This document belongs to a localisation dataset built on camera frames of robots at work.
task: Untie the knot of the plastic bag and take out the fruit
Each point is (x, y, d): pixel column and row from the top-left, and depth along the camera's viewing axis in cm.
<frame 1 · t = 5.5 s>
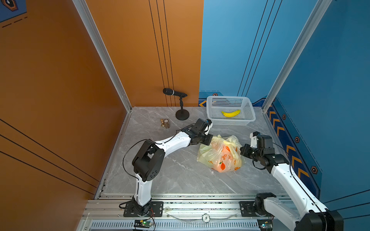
left hand: (211, 137, 90), fingers closed
right hand: (239, 148, 83), fingers closed
gold chess king piece: (162, 124, 109), point 3 cm above the table
black microphone: (169, 91, 89), point 31 cm above the table
white perforated plastic basket: (230, 110, 122), on the table
yellow banana: (231, 114, 115), point 3 cm above the table
yellowish plastic bag orange print: (222, 155, 84), point 10 cm above the table

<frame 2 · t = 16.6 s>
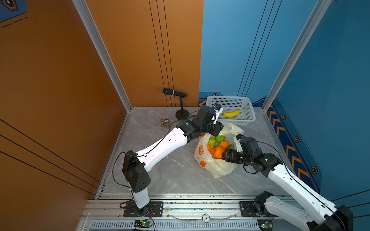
left hand: (222, 125, 74), fingers open
right hand: (225, 155, 79), fingers open
yellowish plastic bag orange print: (216, 167, 75), point 14 cm above the table
green pepper fruit: (220, 138, 98), point 5 cm above the table
light green fruit: (212, 142, 97), point 4 cm above the table
the other named things where they were.

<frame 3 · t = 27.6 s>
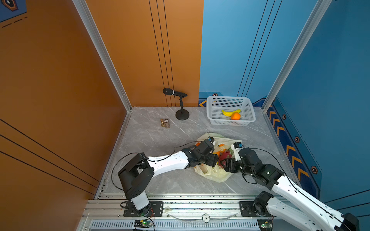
left hand: (215, 156, 83), fingers open
right hand: (224, 162, 77), fingers open
orange fruit: (235, 116, 110), point 6 cm above the table
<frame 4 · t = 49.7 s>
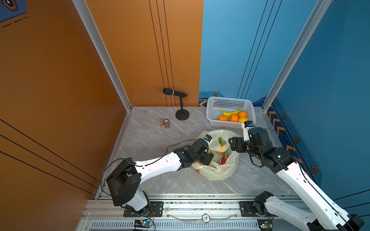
left hand: (209, 153, 81), fingers open
right hand: (233, 141, 74), fingers open
yellow lemon fruit: (242, 119, 107), point 6 cm above the table
orange fruit 3: (222, 118, 109), point 6 cm above the table
